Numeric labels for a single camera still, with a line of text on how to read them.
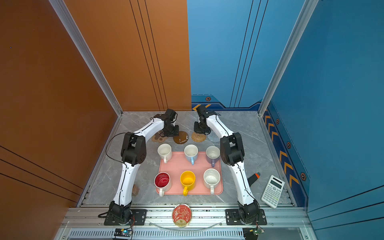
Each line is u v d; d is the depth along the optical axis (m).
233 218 0.72
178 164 0.95
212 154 0.94
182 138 1.04
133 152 0.64
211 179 0.84
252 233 0.70
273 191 0.81
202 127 0.89
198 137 1.05
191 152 0.92
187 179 0.85
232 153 0.63
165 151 0.92
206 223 0.72
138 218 0.73
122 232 0.71
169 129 0.91
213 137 1.05
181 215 0.71
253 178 0.83
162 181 0.82
